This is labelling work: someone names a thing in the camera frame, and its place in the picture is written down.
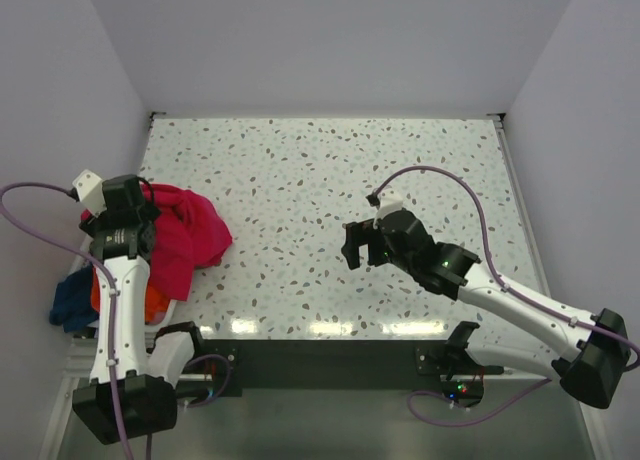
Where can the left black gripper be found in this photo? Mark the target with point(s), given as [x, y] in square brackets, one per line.
[148, 213]

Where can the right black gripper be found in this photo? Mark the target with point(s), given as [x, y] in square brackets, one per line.
[364, 244]

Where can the magenta t shirt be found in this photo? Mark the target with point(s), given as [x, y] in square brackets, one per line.
[190, 235]

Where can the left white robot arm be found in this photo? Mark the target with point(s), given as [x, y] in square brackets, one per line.
[132, 385]

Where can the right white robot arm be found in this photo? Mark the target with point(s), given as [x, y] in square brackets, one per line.
[586, 353]

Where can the orange t shirt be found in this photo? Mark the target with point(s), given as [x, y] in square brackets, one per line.
[156, 302]

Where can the blue t shirt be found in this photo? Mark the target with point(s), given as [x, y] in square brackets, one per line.
[72, 309]

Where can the white laundry basket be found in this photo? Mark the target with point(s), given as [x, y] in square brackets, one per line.
[150, 330]

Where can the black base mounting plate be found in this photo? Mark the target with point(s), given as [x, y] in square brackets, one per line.
[326, 365]

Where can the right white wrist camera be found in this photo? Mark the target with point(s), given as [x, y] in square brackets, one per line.
[385, 202]

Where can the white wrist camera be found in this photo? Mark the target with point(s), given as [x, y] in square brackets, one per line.
[88, 187]
[385, 202]

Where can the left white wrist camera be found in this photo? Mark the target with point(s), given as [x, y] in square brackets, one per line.
[88, 187]

